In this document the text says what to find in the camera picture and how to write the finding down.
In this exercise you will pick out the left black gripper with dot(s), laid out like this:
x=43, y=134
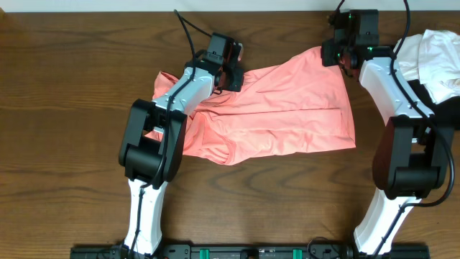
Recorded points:
x=234, y=85

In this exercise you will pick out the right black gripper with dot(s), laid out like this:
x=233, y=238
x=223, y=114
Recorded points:
x=328, y=46

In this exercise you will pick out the pink printed t-shirt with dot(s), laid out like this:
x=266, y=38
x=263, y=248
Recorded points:
x=299, y=106

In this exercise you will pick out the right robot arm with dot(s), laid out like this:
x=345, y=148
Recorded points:
x=413, y=165

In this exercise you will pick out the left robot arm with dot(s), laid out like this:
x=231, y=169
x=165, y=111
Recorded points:
x=152, y=146

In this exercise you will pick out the black fabric container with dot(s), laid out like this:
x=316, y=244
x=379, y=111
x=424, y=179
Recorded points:
x=447, y=112

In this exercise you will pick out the white crumpled cloth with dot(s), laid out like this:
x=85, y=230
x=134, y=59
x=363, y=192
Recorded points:
x=432, y=58

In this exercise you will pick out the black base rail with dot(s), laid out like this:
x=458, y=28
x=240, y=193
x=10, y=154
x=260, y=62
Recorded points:
x=312, y=251

